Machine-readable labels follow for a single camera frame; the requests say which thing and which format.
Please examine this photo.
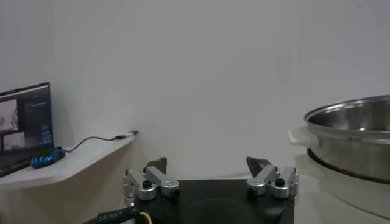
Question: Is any stainless steel steamer basket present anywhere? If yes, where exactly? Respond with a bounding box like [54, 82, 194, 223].
[288, 95, 390, 184]

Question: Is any blue computer mouse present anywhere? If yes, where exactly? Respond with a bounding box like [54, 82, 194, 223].
[29, 148, 66, 169]

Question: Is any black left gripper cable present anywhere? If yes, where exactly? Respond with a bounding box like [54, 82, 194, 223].
[82, 206, 153, 224]

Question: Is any white side desk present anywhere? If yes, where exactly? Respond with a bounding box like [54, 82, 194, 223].
[0, 133, 137, 224]

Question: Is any black desk cable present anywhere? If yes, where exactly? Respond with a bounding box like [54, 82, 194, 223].
[65, 133, 128, 153]

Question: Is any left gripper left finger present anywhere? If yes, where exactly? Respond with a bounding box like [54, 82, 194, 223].
[123, 156, 181, 201]

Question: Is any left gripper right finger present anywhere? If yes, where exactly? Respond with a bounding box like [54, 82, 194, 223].
[246, 156, 299, 200]

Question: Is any white electric cooker base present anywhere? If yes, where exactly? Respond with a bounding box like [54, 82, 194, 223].
[294, 153, 390, 220]

